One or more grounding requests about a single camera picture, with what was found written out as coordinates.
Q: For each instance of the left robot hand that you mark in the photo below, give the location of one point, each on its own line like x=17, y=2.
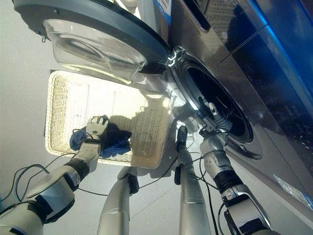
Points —
x=94, y=128

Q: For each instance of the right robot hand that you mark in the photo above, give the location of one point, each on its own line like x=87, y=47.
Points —
x=221, y=122

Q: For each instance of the dark navy garment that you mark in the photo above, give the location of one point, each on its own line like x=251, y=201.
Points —
x=116, y=135

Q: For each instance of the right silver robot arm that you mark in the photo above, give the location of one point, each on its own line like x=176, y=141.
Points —
x=226, y=171

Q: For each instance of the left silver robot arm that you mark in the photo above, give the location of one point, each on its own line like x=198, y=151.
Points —
x=52, y=182

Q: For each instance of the silver front-load washing machine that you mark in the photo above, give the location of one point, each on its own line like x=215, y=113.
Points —
x=244, y=73

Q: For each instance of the round washing machine door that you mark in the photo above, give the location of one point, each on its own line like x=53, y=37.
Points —
x=102, y=22

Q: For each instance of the blue garment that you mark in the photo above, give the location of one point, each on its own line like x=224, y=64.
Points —
x=113, y=151

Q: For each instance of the white wicker laundry basket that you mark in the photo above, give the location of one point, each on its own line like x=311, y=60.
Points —
x=151, y=122

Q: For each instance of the right silver robot leg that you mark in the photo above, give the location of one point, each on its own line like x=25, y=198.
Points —
x=192, y=191

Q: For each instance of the silver robot leg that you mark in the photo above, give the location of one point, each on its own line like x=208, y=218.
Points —
x=117, y=203
x=192, y=191

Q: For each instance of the left silver robot leg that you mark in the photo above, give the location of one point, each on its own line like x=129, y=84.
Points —
x=117, y=203

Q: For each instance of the clear film sticker on washer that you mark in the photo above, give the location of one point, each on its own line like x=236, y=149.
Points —
x=293, y=191

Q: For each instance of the detergent drawer of washer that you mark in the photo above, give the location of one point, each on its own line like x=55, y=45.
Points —
x=199, y=17

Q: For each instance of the blue energy label sticker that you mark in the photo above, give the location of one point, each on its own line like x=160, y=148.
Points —
x=162, y=9

